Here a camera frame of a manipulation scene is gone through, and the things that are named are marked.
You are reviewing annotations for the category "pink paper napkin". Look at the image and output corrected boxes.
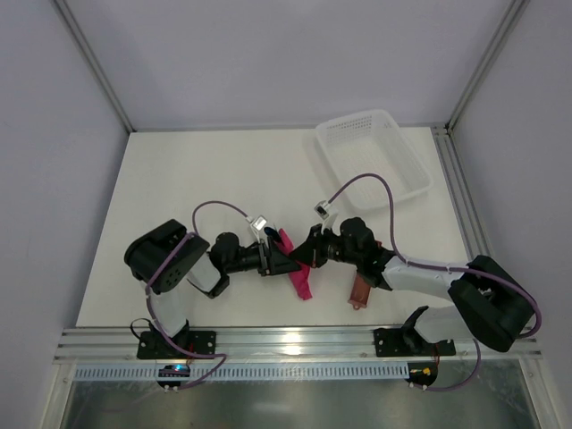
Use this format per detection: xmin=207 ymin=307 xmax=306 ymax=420
xmin=276 ymin=229 xmax=313 ymax=300

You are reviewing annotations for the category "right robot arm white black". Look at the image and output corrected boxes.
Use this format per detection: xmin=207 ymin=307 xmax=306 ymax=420
xmin=290 ymin=217 xmax=541 ymax=353

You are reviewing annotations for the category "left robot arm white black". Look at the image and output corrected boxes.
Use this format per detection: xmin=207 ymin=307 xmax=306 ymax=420
xmin=124 ymin=219 xmax=303 ymax=359

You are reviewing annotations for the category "brown utensil tray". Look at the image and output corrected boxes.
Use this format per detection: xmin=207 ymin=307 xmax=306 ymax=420
xmin=348 ymin=273 xmax=371 ymax=311

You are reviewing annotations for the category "white plastic basket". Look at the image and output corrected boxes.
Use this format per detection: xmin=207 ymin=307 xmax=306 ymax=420
xmin=315 ymin=109 xmax=433 ymax=204

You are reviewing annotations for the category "left controller board black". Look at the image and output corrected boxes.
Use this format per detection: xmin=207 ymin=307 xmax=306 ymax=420
xmin=156 ymin=364 xmax=190 ymax=393

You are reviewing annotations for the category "controller board black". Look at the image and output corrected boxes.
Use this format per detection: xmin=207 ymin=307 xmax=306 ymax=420
xmin=156 ymin=364 xmax=190 ymax=393
xmin=406 ymin=366 xmax=438 ymax=390

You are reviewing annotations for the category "right controller board black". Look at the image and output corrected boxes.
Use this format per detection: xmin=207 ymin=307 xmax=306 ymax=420
xmin=406 ymin=366 xmax=438 ymax=390

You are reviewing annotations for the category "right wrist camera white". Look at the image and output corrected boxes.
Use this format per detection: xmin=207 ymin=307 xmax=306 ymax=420
xmin=314 ymin=200 xmax=339 ymax=235

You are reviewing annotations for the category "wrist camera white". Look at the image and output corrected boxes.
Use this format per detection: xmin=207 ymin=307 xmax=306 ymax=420
xmin=245 ymin=215 xmax=275 ymax=242
xmin=314 ymin=200 xmax=339 ymax=235

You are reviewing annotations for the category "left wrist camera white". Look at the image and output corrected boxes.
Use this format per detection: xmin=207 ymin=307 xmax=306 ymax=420
xmin=245 ymin=215 xmax=275 ymax=242

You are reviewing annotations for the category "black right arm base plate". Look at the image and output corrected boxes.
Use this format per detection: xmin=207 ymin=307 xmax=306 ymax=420
xmin=373 ymin=327 xmax=456 ymax=358

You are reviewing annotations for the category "right side aluminium rail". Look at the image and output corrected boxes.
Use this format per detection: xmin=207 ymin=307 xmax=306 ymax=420
xmin=431 ymin=124 xmax=493 ymax=260

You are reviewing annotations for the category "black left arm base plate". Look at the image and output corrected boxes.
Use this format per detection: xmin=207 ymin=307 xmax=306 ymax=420
xmin=136 ymin=330 xmax=216 ymax=360

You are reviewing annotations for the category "white slotted cable duct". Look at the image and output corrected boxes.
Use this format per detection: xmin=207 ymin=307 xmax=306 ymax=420
xmin=73 ymin=361 xmax=408 ymax=382

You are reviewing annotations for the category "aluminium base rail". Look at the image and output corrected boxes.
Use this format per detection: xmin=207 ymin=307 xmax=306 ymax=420
xmin=53 ymin=324 xmax=544 ymax=364

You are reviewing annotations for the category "right aluminium frame post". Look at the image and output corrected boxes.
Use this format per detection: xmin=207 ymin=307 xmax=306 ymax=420
xmin=446 ymin=0 xmax=530 ymax=134

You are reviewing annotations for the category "aluminium frame post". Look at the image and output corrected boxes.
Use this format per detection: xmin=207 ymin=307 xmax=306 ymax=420
xmin=51 ymin=0 xmax=136 ymax=134
xmin=446 ymin=0 xmax=530 ymax=134

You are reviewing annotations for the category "left aluminium frame post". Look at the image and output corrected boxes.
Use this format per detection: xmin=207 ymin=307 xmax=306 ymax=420
xmin=51 ymin=0 xmax=136 ymax=134

